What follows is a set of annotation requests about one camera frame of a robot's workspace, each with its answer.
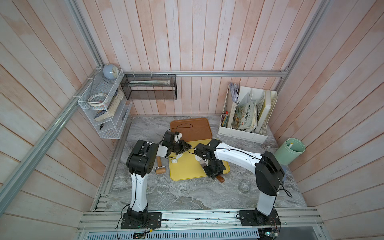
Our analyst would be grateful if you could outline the clear glass bowl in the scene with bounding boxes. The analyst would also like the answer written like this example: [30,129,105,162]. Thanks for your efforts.
[238,179,252,194]

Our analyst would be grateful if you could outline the green plastic cup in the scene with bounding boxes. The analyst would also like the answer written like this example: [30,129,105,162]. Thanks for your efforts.
[274,138,306,165]

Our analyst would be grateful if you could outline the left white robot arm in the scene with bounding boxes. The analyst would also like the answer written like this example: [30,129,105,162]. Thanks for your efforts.
[127,131,191,213]

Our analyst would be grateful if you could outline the brown plastic tray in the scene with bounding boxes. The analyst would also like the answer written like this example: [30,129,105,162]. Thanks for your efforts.
[171,118,213,142]

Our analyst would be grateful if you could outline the wooden dough roller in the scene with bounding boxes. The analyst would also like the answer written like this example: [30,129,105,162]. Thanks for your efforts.
[155,156,167,175]

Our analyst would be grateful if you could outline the white tape roll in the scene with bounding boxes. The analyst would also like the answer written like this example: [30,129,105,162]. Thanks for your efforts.
[87,93,108,107]

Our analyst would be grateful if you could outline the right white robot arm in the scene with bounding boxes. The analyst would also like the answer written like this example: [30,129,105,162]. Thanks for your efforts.
[194,139,285,217]

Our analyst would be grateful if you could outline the white desk file organizer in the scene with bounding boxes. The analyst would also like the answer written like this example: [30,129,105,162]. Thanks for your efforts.
[218,83,278,144]

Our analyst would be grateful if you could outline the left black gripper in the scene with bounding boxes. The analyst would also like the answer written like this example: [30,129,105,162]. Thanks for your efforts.
[170,139,192,155]

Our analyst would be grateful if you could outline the pens in organizer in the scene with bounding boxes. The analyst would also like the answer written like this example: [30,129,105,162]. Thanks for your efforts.
[221,111,229,127]

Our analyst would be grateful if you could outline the illustrated picture book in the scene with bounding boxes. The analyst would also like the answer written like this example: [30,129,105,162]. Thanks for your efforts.
[232,100,258,130]

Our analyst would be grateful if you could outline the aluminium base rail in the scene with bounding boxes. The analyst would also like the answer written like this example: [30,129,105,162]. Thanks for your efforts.
[75,207,330,240]

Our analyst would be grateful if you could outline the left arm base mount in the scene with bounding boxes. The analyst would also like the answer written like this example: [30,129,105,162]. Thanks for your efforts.
[121,207,162,229]

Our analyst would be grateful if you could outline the yellow plastic tray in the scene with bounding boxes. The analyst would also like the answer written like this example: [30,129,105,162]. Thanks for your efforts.
[168,138,231,182]

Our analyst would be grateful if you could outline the metal dough scraper wooden handle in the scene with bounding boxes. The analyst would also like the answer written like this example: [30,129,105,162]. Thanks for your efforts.
[200,161,225,183]

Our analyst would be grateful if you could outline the white dough trimming strip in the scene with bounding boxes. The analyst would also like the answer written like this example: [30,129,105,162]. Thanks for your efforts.
[171,154,183,164]

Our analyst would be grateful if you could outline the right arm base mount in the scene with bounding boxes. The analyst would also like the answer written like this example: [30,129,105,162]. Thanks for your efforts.
[237,208,281,227]

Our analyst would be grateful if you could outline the white wire wall shelf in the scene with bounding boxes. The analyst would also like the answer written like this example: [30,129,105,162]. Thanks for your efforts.
[78,68,133,139]

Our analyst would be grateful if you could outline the book on wire shelf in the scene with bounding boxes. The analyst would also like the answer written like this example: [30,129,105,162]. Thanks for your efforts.
[94,88,125,122]

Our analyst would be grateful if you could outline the black mesh wall basket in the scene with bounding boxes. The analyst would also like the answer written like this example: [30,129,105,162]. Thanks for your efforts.
[121,73,178,101]

